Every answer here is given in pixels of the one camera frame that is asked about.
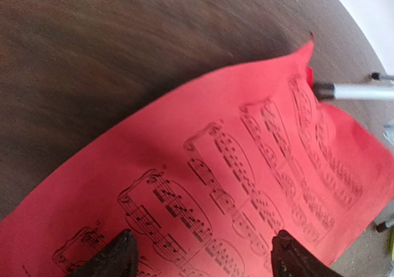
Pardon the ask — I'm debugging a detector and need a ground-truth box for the yellow-green plastic plate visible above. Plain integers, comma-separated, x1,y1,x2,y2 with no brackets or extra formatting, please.
385,219,394,261

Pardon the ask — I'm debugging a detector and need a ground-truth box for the red sheet music page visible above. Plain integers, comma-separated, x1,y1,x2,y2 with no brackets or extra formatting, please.
1,42,393,276

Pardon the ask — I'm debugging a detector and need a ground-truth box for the white folding music stand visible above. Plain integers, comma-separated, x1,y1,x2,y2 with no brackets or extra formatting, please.
311,71,394,233

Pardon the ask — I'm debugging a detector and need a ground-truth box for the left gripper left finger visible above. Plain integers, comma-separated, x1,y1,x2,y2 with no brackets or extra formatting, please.
69,229,139,277

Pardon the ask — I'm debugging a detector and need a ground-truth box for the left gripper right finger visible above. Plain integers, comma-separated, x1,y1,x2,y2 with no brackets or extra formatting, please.
271,230,342,277

